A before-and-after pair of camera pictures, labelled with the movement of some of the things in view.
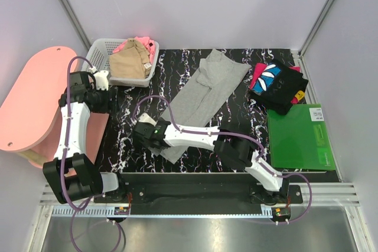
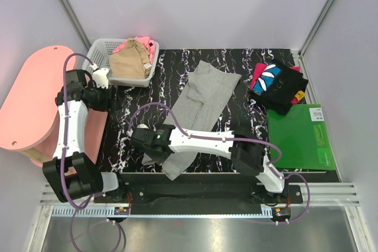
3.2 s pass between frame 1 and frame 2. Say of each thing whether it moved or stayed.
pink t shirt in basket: stayed
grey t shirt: moved
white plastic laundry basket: stayed
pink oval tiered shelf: stayed
